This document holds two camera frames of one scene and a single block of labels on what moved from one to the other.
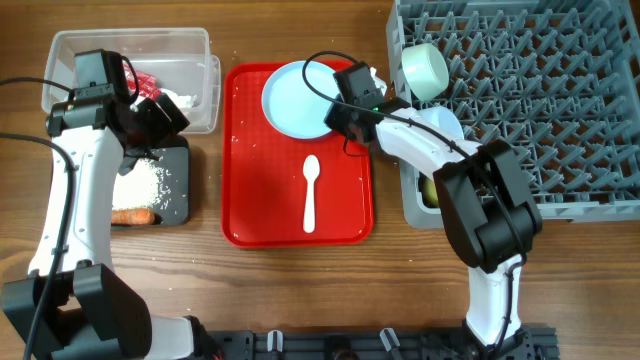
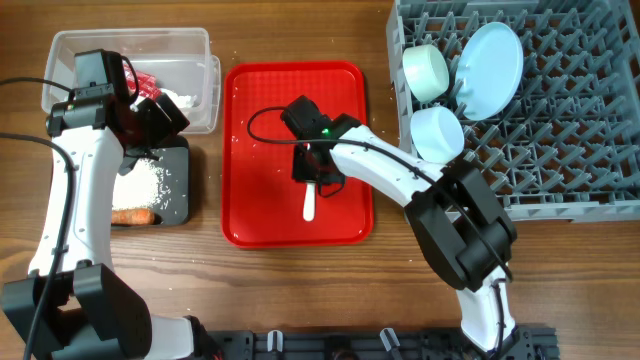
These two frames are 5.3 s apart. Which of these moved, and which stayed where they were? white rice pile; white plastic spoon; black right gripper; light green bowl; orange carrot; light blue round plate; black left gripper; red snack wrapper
Moved: light blue round plate; black right gripper; white plastic spoon
Stayed: black left gripper; white rice pile; orange carrot; light green bowl; red snack wrapper
